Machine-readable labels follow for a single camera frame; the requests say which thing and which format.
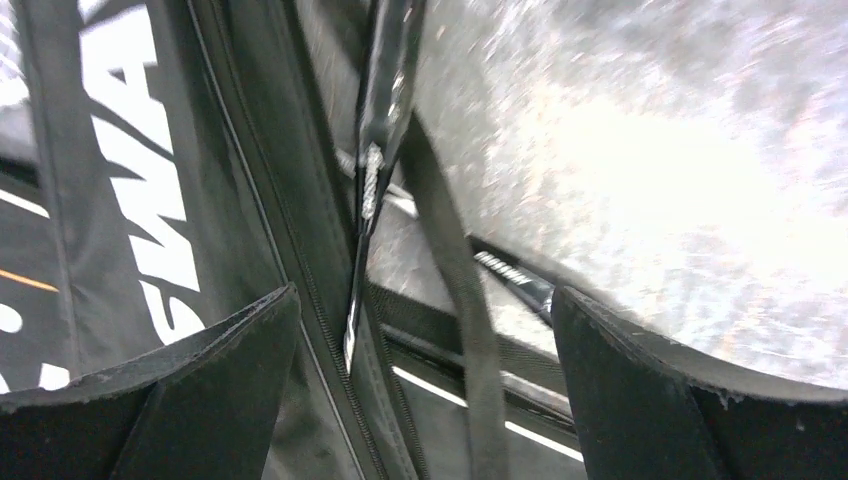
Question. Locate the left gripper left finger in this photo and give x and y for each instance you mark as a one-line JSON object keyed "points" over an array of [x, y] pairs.
{"points": [[201, 408]]}

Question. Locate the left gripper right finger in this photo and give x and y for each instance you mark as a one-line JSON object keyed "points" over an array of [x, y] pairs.
{"points": [[647, 407]]}

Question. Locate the black crossway racket bag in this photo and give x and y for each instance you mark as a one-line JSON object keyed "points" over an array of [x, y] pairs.
{"points": [[181, 168]]}

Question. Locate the black racket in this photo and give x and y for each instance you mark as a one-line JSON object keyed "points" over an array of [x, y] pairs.
{"points": [[383, 112]]}

